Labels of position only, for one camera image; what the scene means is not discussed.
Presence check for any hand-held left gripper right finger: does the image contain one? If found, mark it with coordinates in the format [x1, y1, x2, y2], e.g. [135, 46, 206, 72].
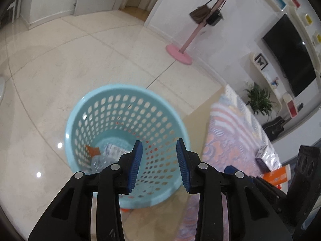
[176, 138, 294, 241]

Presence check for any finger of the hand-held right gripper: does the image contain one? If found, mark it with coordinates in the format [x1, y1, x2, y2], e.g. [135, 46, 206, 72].
[224, 166, 287, 215]

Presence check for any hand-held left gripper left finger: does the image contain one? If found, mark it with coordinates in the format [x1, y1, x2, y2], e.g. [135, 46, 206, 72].
[28, 140, 143, 241]

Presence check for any clear plastic bottle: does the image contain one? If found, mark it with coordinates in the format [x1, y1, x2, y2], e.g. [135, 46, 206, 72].
[90, 143, 131, 175]

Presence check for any orange wrapper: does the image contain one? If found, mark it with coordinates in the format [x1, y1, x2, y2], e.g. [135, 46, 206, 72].
[85, 146, 101, 157]

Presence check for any light blue perforated basket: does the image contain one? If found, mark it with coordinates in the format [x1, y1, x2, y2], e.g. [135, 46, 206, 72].
[65, 84, 191, 210]

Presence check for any orange white box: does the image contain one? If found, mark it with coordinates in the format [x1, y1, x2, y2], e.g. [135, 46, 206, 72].
[262, 165, 292, 184]

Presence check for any silver foil packet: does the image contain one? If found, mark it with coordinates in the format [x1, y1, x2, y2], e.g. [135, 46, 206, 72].
[254, 146, 281, 172]

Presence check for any colourful patterned play mat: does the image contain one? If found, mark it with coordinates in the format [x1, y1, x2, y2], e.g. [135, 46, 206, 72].
[176, 84, 286, 241]

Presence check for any black guitar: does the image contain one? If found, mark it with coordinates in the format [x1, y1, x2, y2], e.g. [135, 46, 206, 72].
[262, 117, 289, 141]

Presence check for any white box shelf red inside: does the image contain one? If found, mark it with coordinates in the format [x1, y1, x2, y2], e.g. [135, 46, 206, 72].
[282, 93, 299, 118]

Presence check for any green potted plant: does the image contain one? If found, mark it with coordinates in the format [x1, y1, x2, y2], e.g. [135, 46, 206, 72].
[244, 82, 277, 121]

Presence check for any pink coat rack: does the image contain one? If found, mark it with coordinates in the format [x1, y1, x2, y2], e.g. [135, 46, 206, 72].
[166, 0, 244, 66]

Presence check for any black flat television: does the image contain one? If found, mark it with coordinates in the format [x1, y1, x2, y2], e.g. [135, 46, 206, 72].
[261, 14, 317, 98]

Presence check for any black handbag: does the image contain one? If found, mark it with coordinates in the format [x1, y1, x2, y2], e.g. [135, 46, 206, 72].
[206, 10, 223, 27]

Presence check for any brown handbag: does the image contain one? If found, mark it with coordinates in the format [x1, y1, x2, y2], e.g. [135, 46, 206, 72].
[189, 4, 212, 24]

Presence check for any white wardrobe panel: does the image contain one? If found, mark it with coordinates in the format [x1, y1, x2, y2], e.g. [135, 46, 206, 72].
[21, 0, 83, 29]

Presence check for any white curved wall shelf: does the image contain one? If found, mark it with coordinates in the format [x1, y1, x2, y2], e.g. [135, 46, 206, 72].
[249, 53, 289, 111]

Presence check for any black picture frame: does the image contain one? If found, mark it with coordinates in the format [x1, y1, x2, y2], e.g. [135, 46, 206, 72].
[254, 53, 268, 69]

